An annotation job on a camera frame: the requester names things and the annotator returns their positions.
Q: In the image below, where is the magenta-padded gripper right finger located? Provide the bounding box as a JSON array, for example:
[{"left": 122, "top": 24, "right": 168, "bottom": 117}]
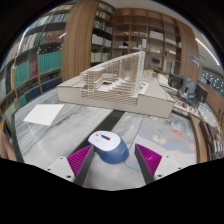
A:
[{"left": 134, "top": 143, "right": 184, "bottom": 185}]

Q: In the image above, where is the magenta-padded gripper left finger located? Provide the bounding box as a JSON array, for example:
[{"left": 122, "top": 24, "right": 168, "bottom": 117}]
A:
[{"left": 45, "top": 143, "right": 96, "bottom": 188}]

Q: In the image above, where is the white and blue computer mouse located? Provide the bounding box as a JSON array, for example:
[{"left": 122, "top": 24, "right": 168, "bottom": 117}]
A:
[{"left": 87, "top": 130, "right": 130, "bottom": 165}]

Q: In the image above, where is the white paper sheet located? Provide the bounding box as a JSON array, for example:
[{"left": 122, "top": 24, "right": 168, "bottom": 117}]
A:
[{"left": 23, "top": 103, "right": 65, "bottom": 127}]

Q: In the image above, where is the beige stepped building model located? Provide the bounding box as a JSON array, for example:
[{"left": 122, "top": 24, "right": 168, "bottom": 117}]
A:
[{"left": 56, "top": 50, "right": 175, "bottom": 119}]

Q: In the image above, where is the small white building model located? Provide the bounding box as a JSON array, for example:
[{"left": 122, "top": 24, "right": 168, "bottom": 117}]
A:
[{"left": 173, "top": 99, "right": 198, "bottom": 116}]

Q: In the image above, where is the person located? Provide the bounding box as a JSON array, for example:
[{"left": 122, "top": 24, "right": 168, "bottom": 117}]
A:
[{"left": 0, "top": 129, "right": 17, "bottom": 162}]

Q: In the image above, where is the bookshelf full of books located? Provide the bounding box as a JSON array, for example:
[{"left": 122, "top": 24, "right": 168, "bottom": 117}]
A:
[{"left": 0, "top": 1, "right": 116, "bottom": 134}]

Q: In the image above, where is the wooden open shelf unit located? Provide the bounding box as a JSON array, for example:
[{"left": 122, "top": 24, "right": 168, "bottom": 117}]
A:
[{"left": 111, "top": 7, "right": 201, "bottom": 83}]

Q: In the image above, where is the long ceiling light strip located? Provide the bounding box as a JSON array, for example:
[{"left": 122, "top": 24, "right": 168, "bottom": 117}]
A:
[{"left": 194, "top": 37, "right": 221, "bottom": 67}]

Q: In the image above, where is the white wall sign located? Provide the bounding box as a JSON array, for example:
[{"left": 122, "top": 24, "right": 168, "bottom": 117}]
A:
[{"left": 189, "top": 53, "right": 201, "bottom": 68}]

